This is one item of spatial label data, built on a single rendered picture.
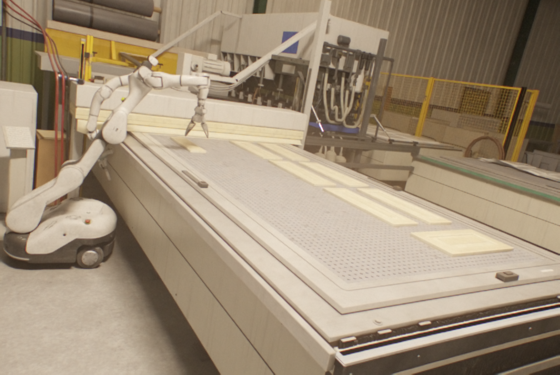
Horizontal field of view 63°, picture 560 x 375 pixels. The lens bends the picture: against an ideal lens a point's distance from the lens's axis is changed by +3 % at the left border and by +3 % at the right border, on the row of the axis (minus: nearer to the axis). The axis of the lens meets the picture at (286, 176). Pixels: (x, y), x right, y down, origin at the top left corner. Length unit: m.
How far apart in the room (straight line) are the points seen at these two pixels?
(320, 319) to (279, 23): 5.65
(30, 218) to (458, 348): 2.78
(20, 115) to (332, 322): 3.43
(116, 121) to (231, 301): 1.79
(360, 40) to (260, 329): 5.09
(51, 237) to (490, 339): 2.66
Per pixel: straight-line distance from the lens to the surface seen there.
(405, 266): 1.99
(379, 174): 7.01
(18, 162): 4.04
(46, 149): 4.58
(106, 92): 3.61
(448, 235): 2.57
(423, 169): 6.45
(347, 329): 1.46
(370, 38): 6.51
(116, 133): 3.36
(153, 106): 4.11
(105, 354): 2.70
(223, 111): 4.33
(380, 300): 1.63
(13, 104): 4.33
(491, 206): 5.87
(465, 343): 1.77
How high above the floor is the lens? 1.56
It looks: 13 degrees down
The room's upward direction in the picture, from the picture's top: 10 degrees clockwise
